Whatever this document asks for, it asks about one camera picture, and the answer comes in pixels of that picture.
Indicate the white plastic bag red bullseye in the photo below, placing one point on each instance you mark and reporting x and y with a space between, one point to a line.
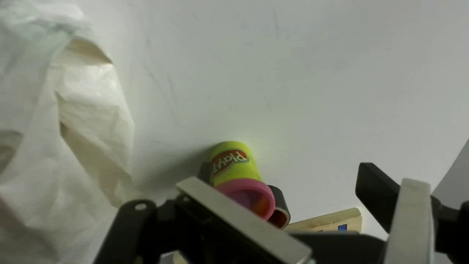
58 137

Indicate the flat wooden block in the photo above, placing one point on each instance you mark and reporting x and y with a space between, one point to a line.
324 222

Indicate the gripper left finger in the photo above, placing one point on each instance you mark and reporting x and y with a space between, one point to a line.
243 221

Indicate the yellow play dough container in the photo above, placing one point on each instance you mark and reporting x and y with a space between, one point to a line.
236 171

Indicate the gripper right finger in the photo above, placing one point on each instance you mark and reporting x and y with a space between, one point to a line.
407 225

